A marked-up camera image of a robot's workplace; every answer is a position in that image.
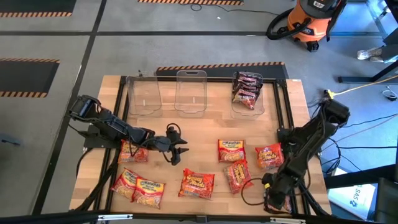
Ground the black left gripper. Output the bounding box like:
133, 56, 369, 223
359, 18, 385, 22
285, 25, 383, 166
154, 127, 190, 166

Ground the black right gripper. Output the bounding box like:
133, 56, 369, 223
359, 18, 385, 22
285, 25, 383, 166
262, 172, 295, 214

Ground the orange Saucy Noods pack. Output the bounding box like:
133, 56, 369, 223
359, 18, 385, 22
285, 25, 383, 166
223, 159, 253, 195
254, 142, 285, 170
178, 168, 216, 200
117, 139, 149, 165

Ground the red yellow Maruchan ramen pack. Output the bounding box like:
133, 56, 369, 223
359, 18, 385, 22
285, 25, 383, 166
131, 176, 166, 210
217, 139, 247, 164
111, 167, 141, 202

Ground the clear plastic bin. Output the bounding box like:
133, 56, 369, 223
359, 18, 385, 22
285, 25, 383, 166
174, 69, 208, 118
230, 70, 266, 121
126, 70, 163, 118

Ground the white printed box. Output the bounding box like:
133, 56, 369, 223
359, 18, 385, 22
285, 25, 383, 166
328, 183, 379, 220

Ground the black metal bar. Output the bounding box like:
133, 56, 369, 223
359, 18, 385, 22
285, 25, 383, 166
325, 164, 398, 190

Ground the black hazard-striped floor mat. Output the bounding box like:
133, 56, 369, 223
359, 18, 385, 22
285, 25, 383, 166
0, 0, 77, 18
0, 57, 60, 98
137, 0, 244, 6
155, 61, 289, 80

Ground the black desk base bar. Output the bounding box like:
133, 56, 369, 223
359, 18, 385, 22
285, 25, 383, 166
338, 58, 398, 84

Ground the black overhead beam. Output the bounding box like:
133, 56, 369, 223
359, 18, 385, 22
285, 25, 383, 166
0, 210, 398, 224

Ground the orange shop vacuum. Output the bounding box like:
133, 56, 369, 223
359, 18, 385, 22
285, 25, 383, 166
286, 0, 348, 52

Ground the dark blue floor object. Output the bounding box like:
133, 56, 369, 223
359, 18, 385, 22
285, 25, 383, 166
0, 133, 21, 147

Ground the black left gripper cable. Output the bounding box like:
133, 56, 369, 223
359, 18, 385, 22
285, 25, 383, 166
166, 123, 183, 136

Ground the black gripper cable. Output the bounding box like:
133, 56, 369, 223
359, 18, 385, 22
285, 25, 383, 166
166, 123, 183, 136
241, 177, 269, 207

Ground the silver metal bracket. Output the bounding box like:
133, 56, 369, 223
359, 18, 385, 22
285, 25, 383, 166
98, 213, 134, 222
269, 217, 307, 224

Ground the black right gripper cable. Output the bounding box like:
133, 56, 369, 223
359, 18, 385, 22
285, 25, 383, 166
241, 177, 269, 207

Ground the black cable sleeve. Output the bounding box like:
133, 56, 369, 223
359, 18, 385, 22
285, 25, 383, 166
73, 148, 121, 213
287, 161, 330, 216

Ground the black aluminium table frame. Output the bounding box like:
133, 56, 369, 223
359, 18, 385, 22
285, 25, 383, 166
70, 74, 332, 217

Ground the yellow extension cord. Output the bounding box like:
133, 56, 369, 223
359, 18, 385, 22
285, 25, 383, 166
334, 74, 398, 96

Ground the black vacuum hose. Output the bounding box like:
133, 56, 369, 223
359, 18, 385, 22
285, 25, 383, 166
266, 7, 312, 40

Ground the white coiled cable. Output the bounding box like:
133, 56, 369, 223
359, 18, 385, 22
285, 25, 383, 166
381, 86, 398, 102

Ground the thin black floor cable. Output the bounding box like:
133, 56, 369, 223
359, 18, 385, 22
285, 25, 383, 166
190, 2, 280, 16

